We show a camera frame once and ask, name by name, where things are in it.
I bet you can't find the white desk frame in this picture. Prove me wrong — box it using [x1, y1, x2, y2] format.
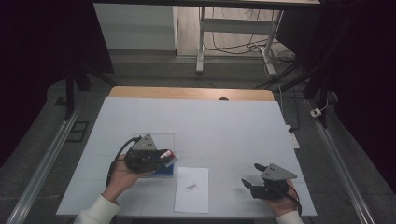
[195, 6, 285, 77]

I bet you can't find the person's right hand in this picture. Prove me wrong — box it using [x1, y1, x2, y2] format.
[262, 183, 299, 217]

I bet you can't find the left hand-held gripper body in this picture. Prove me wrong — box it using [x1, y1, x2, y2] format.
[123, 133, 163, 174]

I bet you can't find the white paper sheet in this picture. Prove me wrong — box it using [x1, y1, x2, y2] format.
[174, 166, 210, 215]

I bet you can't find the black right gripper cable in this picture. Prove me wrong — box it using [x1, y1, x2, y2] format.
[285, 183, 303, 217]

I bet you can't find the aluminium rail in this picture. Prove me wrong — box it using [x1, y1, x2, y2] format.
[5, 106, 82, 224]
[306, 98, 377, 224]

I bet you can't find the tangle of floor cables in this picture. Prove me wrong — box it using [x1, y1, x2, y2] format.
[203, 7, 297, 63]

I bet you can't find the black metal stand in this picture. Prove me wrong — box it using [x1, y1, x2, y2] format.
[63, 64, 77, 121]

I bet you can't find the blue ink pad box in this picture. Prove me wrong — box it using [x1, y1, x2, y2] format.
[134, 133, 179, 179]

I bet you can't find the person's left hand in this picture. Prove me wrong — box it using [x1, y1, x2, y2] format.
[101, 154, 157, 203]

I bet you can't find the dark curtain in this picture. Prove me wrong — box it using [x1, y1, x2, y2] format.
[276, 0, 396, 192]
[0, 0, 116, 169]

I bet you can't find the black floor frame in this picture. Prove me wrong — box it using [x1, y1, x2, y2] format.
[65, 120, 91, 144]

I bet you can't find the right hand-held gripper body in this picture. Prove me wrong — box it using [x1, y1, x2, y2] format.
[249, 162, 299, 201]

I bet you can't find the white table cover sheet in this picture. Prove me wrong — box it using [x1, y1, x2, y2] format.
[55, 96, 318, 217]

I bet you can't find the white cabinet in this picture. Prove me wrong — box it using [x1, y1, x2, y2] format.
[92, 3, 178, 51]

